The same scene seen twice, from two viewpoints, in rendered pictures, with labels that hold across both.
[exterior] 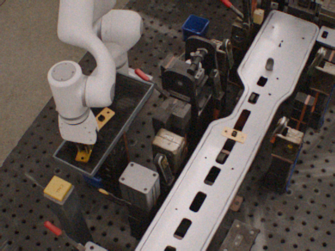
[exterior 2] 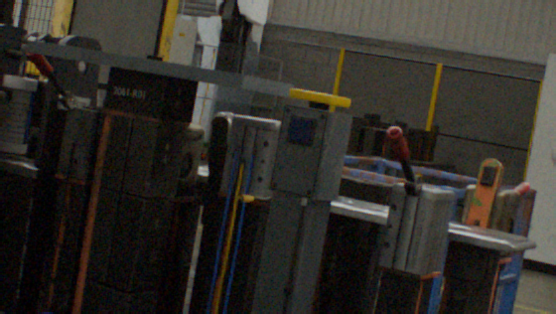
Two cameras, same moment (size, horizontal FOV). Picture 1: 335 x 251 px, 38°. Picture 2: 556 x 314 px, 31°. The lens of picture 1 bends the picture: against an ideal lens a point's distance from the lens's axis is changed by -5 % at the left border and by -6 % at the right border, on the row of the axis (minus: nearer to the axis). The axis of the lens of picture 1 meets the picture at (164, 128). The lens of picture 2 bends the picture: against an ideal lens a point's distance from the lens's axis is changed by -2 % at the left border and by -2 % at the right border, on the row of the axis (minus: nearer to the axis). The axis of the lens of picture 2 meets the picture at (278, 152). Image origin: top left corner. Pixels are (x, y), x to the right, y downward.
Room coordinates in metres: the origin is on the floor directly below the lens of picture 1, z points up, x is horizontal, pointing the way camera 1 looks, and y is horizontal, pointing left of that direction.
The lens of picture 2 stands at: (0.77, 1.61, 1.15)
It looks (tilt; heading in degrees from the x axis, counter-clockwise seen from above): 3 degrees down; 268
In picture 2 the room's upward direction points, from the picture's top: 10 degrees clockwise
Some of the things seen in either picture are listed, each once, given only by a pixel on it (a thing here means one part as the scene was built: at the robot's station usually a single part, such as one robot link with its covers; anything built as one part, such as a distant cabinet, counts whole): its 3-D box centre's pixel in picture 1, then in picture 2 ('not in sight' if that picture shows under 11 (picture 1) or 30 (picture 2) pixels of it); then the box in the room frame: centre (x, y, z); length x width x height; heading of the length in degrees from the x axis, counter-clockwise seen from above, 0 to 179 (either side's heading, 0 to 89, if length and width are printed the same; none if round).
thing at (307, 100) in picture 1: (298, 122); not in sight; (1.07, -0.51, 0.84); 0.11 x 0.08 x 0.29; 59
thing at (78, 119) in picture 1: (73, 109); not in sight; (0.80, 0.23, 1.35); 0.09 x 0.08 x 0.03; 75
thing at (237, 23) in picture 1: (238, 53); not in sight; (1.41, -0.32, 0.88); 0.07 x 0.06 x 0.35; 59
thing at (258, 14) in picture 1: (254, 43); not in sight; (1.46, -0.40, 0.88); 0.04 x 0.04 x 0.36; 59
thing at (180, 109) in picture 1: (176, 138); (79, 223); (1.00, -0.04, 0.89); 0.13 x 0.11 x 0.38; 59
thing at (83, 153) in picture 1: (85, 148); not in sight; (0.79, 0.23, 1.17); 0.08 x 0.04 x 0.01; 165
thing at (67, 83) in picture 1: (70, 89); not in sight; (0.79, 0.23, 1.44); 0.09 x 0.08 x 0.13; 82
